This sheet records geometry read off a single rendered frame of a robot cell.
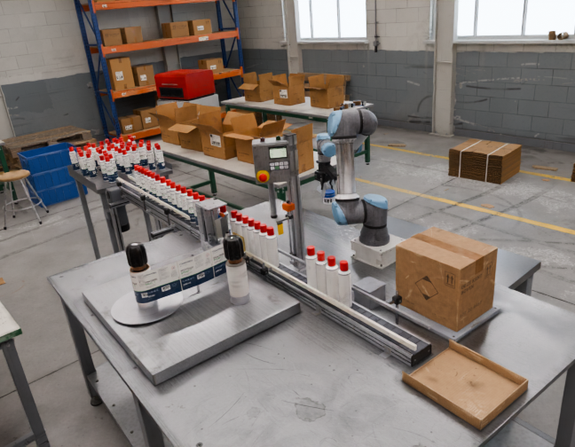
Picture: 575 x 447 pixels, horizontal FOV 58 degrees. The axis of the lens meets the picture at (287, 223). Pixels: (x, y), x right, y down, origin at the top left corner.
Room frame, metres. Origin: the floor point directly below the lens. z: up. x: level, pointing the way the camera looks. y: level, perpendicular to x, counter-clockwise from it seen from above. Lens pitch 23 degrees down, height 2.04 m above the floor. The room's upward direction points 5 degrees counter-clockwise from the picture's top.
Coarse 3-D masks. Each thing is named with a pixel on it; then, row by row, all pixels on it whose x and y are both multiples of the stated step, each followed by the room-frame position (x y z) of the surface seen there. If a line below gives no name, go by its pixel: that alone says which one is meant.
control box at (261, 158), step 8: (256, 144) 2.25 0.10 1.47; (264, 144) 2.25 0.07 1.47; (272, 144) 2.24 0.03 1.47; (280, 144) 2.24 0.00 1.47; (256, 152) 2.24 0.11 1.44; (264, 152) 2.24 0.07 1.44; (288, 152) 2.24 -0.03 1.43; (256, 160) 2.24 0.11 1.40; (264, 160) 2.24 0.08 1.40; (272, 160) 2.24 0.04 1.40; (280, 160) 2.24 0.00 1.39; (288, 160) 2.24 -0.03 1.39; (256, 168) 2.24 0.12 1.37; (264, 168) 2.24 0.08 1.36; (256, 176) 2.24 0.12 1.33; (272, 176) 2.24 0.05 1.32; (280, 176) 2.24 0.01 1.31; (288, 176) 2.24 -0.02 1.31
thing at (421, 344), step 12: (300, 276) 2.08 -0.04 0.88; (300, 288) 1.97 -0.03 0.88; (324, 300) 1.86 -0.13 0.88; (360, 312) 1.74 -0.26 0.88; (360, 324) 1.67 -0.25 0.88; (384, 324) 1.65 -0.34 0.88; (384, 336) 1.57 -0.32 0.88; (408, 336) 1.56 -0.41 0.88; (408, 348) 1.50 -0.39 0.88; (420, 348) 1.49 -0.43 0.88
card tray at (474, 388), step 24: (432, 360) 1.47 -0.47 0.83; (456, 360) 1.46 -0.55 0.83; (480, 360) 1.43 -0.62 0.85; (408, 384) 1.36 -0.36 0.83; (432, 384) 1.35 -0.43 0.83; (456, 384) 1.34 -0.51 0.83; (480, 384) 1.33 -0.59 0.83; (504, 384) 1.32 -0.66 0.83; (456, 408) 1.21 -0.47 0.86; (480, 408) 1.23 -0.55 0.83; (504, 408) 1.22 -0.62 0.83
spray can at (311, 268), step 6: (312, 246) 1.97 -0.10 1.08; (312, 252) 1.94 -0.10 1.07; (306, 258) 1.95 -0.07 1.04; (312, 258) 1.94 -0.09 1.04; (306, 264) 1.95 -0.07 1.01; (312, 264) 1.93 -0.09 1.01; (306, 270) 1.95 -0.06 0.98; (312, 270) 1.93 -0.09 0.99; (312, 276) 1.93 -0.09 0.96; (312, 282) 1.93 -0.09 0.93
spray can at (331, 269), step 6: (330, 258) 1.84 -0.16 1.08; (330, 264) 1.84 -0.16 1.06; (330, 270) 1.83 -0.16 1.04; (336, 270) 1.83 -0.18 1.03; (330, 276) 1.83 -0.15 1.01; (336, 276) 1.83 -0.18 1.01; (330, 282) 1.83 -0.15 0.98; (336, 282) 1.83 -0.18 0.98; (330, 288) 1.83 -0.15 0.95; (336, 288) 1.83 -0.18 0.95; (330, 294) 1.83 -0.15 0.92; (336, 294) 1.83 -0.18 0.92; (336, 300) 1.83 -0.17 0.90
